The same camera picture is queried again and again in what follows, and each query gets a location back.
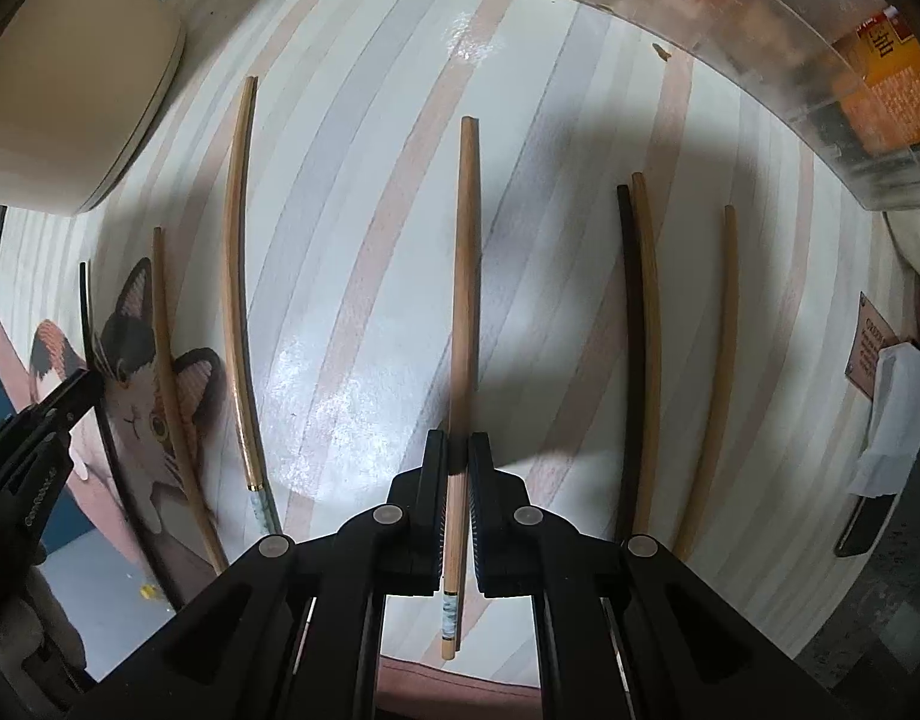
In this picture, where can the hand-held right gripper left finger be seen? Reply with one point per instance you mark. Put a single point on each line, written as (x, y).
(436, 510)

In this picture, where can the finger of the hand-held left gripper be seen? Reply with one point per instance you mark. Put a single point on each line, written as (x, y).
(74, 394)

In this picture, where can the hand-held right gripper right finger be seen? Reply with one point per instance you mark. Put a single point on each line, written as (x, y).
(481, 510)

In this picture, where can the dark brown chopstick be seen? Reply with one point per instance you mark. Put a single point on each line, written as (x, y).
(634, 360)

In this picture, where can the light wooden chopstick patterned end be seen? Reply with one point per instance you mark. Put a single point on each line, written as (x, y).
(233, 255)
(465, 277)

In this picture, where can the cat print placemat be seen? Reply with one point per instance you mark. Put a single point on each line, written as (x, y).
(134, 382)

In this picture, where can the thin black chopstick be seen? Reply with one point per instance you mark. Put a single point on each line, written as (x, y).
(87, 315)

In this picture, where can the plain wooden chopstick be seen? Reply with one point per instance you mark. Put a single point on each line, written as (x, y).
(719, 360)
(167, 375)
(650, 330)

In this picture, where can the striped tablecloth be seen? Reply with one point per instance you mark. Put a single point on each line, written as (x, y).
(370, 240)

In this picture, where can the beige plastic container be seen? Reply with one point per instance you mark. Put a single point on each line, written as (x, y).
(63, 82)

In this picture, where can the black flat object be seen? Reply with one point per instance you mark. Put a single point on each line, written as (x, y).
(865, 529)

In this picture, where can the white crumpled tissue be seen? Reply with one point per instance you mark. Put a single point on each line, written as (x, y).
(891, 420)

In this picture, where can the brown printed card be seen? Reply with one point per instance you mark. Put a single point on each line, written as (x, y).
(868, 345)

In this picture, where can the clear plastic storage box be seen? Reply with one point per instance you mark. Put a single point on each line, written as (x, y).
(767, 22)

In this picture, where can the orange printed packet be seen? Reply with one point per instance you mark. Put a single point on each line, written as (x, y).
(891, 86)

